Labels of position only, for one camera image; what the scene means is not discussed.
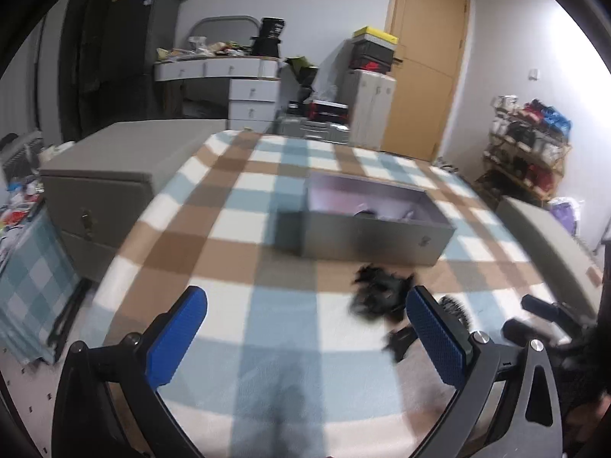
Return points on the wooden door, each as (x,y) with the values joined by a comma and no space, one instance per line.
(425,67)

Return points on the black paper bag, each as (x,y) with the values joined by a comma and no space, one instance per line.
(267,38)

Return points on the grey drawer cabinet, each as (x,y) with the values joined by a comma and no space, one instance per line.
(124,171)
(549,243)

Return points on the grey refrigerator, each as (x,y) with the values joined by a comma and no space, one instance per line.
(138,52)

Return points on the dark wardrobe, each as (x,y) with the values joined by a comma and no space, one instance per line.
(81,67)

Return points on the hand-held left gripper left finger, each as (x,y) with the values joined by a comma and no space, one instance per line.
(176,338)

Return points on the clutter of desk items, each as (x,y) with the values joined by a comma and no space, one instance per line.
(205,51)

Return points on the checked blue cloth bag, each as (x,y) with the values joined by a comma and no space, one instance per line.
(33,291)

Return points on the white desk with drawers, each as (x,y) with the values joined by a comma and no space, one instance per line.
(248,95)

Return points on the grey handbag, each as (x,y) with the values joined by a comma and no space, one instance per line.
(19,152)

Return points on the black shoebox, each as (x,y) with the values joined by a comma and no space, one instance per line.
(372,55)

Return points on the silver cardboard box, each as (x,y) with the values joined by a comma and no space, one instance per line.
(363,238)

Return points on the wooden shoe rack with shoes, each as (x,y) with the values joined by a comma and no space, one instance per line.
(530,129)

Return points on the white suitcase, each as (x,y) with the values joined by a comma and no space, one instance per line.
(372,109)

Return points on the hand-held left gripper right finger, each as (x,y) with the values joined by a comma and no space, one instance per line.
(437,343)

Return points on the grey framed mirror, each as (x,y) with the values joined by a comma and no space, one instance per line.
(219,31)

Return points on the black and red box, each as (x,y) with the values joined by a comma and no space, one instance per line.
(329,110)

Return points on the silver suitcase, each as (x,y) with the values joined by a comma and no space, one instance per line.
(310,129)

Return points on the yellow shoebox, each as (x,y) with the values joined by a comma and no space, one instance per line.
(376,36)

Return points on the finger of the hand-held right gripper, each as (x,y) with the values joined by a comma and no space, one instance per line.
(542,306)
(522,331)

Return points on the black hair claw clip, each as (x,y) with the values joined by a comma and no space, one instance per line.
(401,341)

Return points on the clear plastic bag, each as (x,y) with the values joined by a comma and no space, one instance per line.
(327,93)

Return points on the white wall switch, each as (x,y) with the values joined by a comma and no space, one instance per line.
(534,74)

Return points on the pile of black hair accessories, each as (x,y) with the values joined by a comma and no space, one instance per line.
(379,291)

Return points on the purple bag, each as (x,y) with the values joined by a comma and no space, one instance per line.
(565,214)

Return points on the pile of shoes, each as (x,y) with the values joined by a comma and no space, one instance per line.
(446,166)

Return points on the checked tablecloth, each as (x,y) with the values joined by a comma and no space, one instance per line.
(229,257)

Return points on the black wrapped bouquet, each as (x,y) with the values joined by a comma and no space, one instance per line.
(303,74)

